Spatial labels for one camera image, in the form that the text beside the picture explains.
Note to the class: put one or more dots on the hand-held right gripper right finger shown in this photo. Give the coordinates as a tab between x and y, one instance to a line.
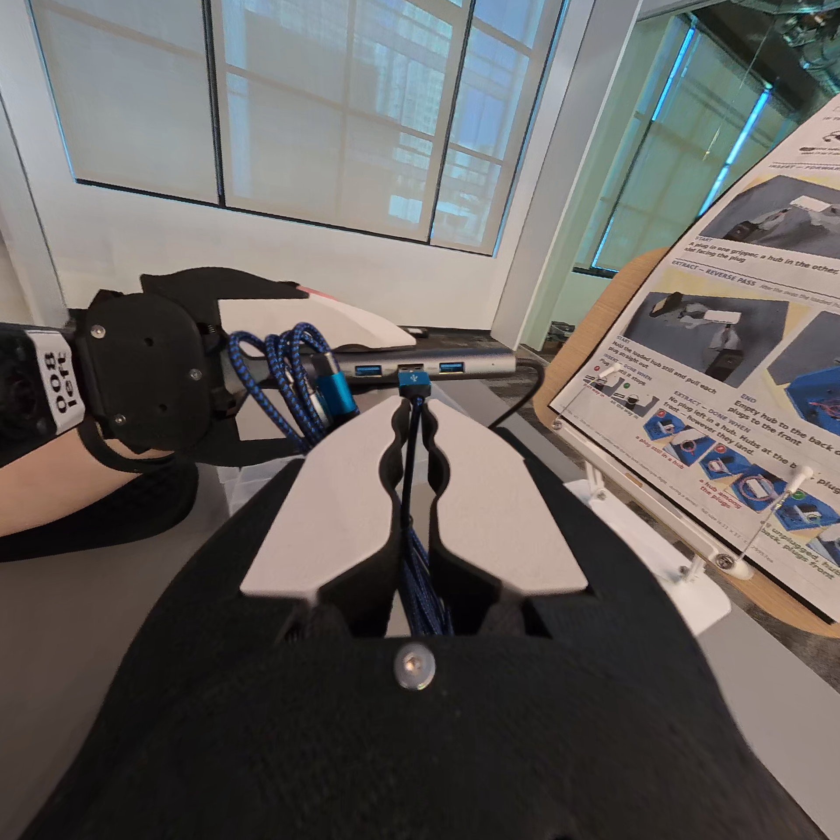
505	525

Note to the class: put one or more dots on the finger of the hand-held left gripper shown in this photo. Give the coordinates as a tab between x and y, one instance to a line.
355	322
263	479

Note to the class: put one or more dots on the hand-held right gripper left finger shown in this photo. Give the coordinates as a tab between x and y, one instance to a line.
322	525

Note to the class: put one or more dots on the grey metal USB hub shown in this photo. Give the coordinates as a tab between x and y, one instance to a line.
473	365

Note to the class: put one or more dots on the person's left forearm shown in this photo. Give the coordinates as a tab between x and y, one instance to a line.
66	486

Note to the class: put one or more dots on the person's left hand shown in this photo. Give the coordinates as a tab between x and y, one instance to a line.
322	292

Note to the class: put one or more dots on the black quilted cushion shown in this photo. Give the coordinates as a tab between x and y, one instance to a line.
118	519

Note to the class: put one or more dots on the instruction poster board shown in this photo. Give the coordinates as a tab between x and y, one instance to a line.
735	328

